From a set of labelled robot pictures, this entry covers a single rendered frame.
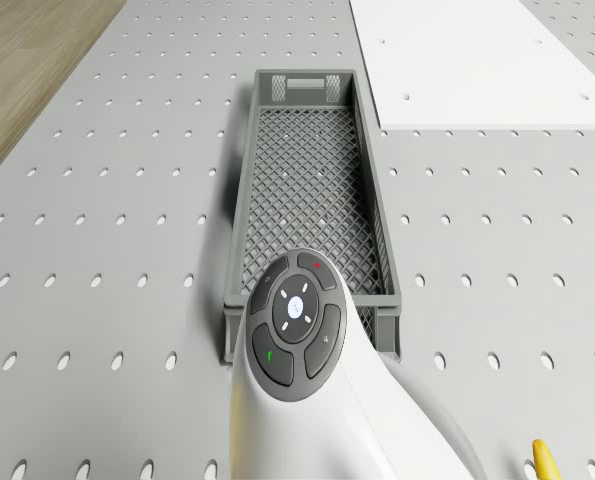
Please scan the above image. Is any dark grey basket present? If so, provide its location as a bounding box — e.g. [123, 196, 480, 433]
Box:
[222, 68, 403, 366]

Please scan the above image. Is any white board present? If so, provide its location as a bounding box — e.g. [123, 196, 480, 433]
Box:
[348, 0, 595, 132]

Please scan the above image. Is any banana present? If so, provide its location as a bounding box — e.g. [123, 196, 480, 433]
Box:
[531, 438, 562, 480]

